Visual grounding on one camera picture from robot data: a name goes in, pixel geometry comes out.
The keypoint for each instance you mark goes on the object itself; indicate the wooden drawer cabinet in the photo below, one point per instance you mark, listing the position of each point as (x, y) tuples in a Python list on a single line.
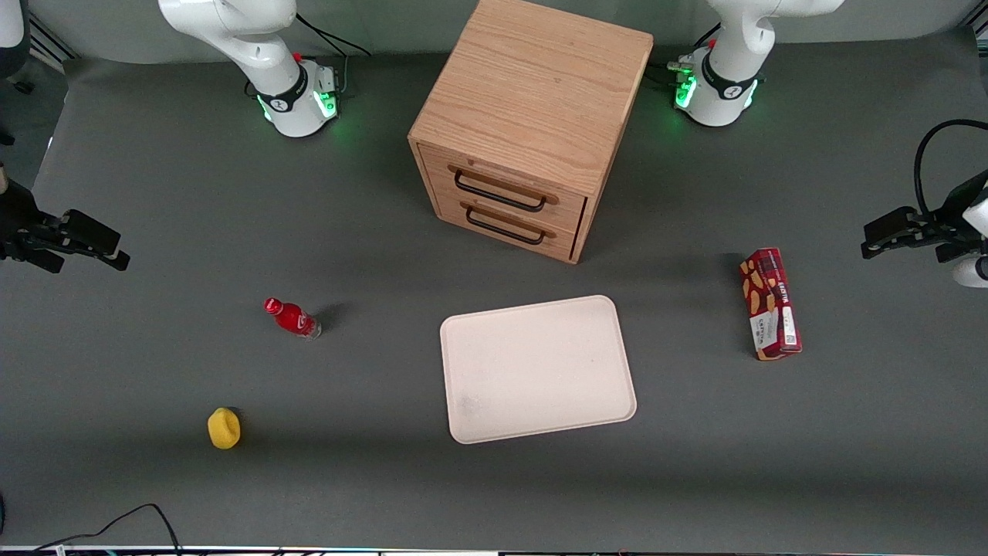
[(536, 93)]

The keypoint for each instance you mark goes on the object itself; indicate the wooden drawer front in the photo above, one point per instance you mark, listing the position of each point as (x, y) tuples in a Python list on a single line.
[(567, 207), (451, 208)]

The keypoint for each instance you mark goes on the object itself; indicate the cream plastic tray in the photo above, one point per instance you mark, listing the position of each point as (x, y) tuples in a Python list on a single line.
[(536, 369)]

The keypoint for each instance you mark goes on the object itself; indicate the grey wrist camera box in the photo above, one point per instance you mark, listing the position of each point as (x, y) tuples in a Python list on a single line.
[(971, 272)]

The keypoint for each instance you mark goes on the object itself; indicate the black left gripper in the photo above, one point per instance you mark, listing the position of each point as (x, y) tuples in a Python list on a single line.
[(946, 229)]

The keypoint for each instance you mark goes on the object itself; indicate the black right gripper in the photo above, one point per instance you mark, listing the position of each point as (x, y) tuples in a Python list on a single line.
[(19, 224)]

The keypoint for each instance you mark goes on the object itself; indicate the grey table mat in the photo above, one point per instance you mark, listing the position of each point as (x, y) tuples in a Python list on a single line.
[(154, 193)]

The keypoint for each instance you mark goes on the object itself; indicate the red soda bottle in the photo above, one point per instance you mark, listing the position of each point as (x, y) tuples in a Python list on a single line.
[(293, 317)]

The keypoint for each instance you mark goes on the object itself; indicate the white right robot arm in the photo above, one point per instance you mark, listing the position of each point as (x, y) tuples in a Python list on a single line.
[(255, 46)]

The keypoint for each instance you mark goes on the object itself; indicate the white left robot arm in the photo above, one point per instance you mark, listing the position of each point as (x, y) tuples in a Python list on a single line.
[(729, 69)]

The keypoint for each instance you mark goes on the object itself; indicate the yellow sponge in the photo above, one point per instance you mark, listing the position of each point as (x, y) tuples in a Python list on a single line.
[(224, 428)]

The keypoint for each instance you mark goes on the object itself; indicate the red tartan cookie box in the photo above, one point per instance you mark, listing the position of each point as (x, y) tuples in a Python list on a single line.
[(773, 303)]

